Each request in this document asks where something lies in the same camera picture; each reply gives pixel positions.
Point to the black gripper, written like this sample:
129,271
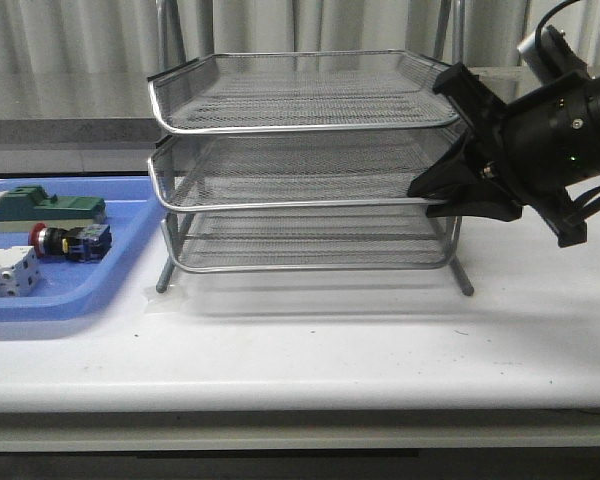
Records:
526,153

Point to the silver mesh tray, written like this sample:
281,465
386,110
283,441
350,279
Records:
245,93
298,169
391,237

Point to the red emergency stop button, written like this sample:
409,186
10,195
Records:
80,244

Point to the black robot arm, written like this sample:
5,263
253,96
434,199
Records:
541,151

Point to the silver mesh top tray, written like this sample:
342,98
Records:
245,93

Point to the silver mesh bottom tray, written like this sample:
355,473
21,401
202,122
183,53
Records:
391,237

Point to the clear tape on table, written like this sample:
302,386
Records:
170,301

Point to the white curtain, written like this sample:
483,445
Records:
122,36

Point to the blue plastic tray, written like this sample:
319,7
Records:
69,289

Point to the grey stone window ledge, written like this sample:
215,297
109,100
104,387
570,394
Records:
76,110

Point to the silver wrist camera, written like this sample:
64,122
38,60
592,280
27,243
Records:
551,60

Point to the green and cream switch block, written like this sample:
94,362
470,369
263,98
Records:
25,206

